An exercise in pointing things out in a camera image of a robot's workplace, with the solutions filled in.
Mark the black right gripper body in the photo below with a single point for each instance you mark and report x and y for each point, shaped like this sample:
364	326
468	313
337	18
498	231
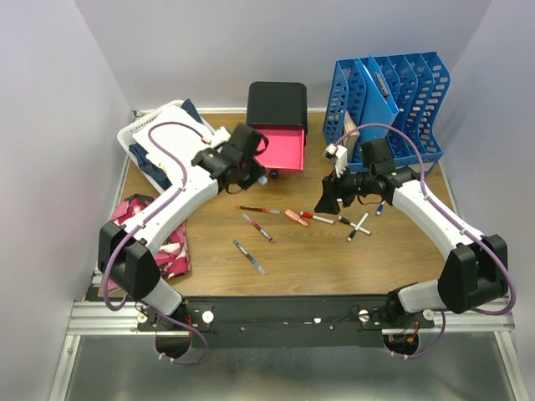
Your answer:
354	184

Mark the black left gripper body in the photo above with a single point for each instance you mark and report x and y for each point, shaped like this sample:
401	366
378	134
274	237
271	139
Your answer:
252	172

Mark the blue correction tape dispenser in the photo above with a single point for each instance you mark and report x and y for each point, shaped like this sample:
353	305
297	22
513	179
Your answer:
262	181

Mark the pink drawer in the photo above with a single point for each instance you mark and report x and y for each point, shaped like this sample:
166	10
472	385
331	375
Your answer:
284	154

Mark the orange cover paperback book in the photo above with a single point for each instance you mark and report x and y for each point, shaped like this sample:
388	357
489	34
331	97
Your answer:
350	141

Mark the blue file folder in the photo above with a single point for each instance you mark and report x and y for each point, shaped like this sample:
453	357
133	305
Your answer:
379	107

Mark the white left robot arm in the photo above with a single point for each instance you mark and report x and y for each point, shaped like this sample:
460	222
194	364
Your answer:
127	252

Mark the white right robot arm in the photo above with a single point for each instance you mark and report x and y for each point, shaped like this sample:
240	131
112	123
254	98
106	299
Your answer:
475	264

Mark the red capped whiteboard marker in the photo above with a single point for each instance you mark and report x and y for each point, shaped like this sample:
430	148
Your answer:
311	216

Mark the black capped whiteboard marker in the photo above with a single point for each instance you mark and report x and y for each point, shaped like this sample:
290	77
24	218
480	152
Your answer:
353	225

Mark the orange correction tape dispenser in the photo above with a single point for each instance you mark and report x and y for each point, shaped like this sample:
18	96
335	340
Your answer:
295	217

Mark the orange red gel pen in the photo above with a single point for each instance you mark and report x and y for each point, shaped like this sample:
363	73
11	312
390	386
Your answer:
259	209

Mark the pink gel pen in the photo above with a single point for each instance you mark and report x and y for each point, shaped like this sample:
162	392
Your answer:
252	222

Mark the black pink drawer cabinet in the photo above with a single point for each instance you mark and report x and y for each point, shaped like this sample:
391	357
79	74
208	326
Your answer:
277	104

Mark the blue gel pen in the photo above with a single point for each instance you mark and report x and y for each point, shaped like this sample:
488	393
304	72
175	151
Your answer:
251	259

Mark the navy blue cloth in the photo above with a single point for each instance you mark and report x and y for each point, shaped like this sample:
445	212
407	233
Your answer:
153	173

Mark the pink camouflage cloth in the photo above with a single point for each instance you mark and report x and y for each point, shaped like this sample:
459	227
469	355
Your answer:
172	257

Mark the white plastic basket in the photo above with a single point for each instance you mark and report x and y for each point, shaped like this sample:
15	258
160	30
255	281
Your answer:
201	179

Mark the blue magazine file rack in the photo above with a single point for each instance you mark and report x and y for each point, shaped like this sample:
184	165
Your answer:
418	82

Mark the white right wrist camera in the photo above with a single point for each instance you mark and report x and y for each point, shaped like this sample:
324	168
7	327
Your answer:
338	154

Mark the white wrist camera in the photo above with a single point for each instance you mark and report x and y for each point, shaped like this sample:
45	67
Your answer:
338	154
219	137

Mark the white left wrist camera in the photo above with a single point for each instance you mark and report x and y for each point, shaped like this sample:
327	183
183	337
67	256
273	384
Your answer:
219	137

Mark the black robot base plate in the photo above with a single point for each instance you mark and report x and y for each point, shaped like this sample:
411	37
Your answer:
296	321

